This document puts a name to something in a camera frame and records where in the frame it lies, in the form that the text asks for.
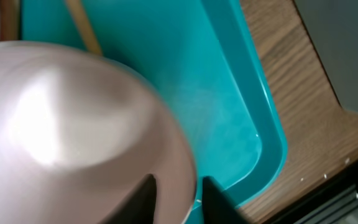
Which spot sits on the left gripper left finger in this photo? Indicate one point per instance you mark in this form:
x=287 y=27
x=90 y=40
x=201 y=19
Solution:
x=139 y=207

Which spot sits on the wooden chopstick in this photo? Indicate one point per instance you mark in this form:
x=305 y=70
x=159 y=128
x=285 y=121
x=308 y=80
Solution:
x=84 y=26

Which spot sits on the pink bowl with rice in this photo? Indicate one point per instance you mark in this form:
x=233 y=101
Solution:
x=79 y=133

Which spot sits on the grey dishwasher rack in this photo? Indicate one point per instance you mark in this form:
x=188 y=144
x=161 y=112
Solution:
x=333 y=29

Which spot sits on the teal serving tray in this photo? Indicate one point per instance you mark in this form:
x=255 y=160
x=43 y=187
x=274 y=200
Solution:
x=200 y=57

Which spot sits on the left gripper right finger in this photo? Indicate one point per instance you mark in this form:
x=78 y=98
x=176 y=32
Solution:
x=216 y=207

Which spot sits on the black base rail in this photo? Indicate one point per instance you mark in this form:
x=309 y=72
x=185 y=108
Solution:
x=335 y=201

